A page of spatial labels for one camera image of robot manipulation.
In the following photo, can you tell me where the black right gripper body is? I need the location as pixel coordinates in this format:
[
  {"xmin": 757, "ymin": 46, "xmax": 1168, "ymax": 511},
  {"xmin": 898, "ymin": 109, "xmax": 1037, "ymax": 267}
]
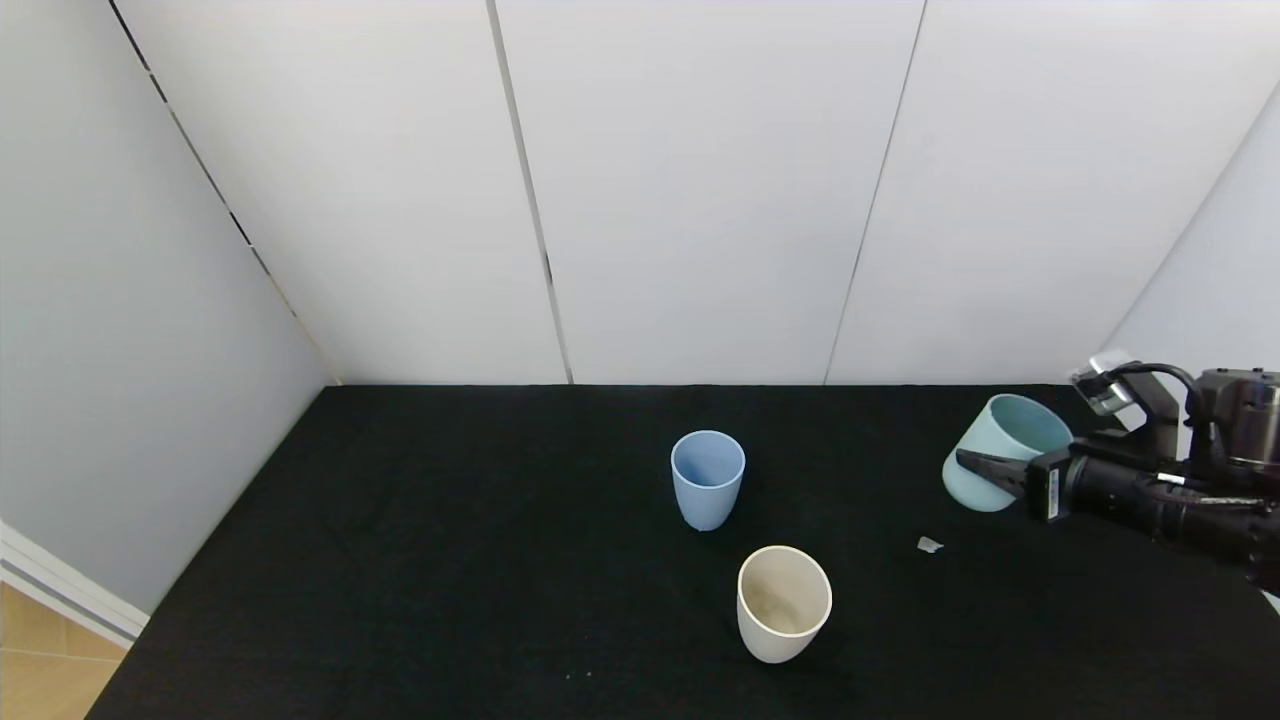
[{"xmin": 1025, "ymin": 443, "xmax": 1163, "ymax": 525}]

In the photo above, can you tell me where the teal plastic cup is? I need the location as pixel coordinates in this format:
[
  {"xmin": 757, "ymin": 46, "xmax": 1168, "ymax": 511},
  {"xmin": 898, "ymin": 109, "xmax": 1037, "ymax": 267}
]
[{"xmin": 942, "ymin": 393, "xmax": 1076, "ymax": 513}]

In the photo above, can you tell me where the cream plastic cup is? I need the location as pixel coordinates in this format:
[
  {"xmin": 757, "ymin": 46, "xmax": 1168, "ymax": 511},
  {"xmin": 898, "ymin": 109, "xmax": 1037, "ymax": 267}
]
[{"xmin": 737, "ymin": 545, "xmax": 833, "ymax": 664}]

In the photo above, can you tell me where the light blue plastic cup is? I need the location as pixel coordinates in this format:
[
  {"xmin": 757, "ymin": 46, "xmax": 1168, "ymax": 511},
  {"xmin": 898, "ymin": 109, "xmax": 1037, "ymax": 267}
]
[{"xmin": 670, "ymin": 430, "xmax": 746, "ymax": 532}]

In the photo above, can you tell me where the black tablecloth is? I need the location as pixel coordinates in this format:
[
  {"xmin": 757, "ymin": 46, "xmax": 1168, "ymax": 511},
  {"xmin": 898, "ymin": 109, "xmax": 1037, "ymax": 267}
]
[{"xmin": 88, "ymin": 385, "xmax": 1280, "ymax": 720}]

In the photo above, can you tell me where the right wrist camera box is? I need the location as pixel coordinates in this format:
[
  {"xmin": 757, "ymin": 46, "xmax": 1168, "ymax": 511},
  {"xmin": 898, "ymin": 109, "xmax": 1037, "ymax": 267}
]
[{"xmin": 1072, "ymin": 350, "xmax": 1141, "ymax": 416}]

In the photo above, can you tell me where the white wall baseboard rail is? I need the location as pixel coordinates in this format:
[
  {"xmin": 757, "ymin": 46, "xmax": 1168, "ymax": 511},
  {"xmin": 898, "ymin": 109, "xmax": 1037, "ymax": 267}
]
[{"xmin": 0, "ymin": 520, "xmax": 151, "ymax": 649}]

